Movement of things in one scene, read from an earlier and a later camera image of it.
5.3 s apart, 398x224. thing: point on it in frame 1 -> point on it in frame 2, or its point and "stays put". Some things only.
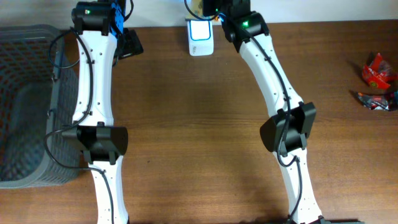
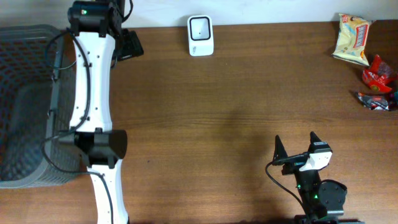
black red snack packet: [374, 102] stays put
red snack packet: [377, 74] stays put
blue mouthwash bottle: [395, 97] stays put
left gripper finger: [129, 43] stays put
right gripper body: [213, 6] -> [293, 162]
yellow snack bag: [196, 7] -> [352, 38]
